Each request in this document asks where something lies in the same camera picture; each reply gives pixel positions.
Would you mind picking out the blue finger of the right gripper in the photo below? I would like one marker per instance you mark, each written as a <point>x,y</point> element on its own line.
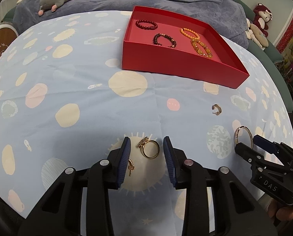
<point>266,145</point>
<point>247,153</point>

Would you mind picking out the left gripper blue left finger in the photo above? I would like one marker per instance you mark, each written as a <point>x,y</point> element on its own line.
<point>124,154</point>

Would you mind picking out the light blue planet bedsheet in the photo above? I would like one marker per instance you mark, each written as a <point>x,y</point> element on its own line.
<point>66,102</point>

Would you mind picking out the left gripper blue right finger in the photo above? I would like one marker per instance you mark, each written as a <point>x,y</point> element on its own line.
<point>172,162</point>

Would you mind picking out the thin rose gold bangle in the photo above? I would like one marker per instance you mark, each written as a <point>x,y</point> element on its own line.
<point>236,135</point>

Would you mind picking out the gold hoop earring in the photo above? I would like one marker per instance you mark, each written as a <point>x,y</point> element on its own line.
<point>216,109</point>
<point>130,167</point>

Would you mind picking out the green bed frame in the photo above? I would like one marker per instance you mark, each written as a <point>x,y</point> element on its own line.
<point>269,59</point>

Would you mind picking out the beige spotted plush toy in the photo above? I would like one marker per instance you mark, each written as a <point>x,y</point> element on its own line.
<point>254,33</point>

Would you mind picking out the red shallow cardboard box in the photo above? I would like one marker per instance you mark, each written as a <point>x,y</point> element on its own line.
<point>153,43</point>

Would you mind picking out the red monkey plush toy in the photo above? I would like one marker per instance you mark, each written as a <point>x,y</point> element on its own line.
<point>262,16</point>

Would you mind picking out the person's right hand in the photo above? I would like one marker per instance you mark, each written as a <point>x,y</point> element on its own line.
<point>281,213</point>

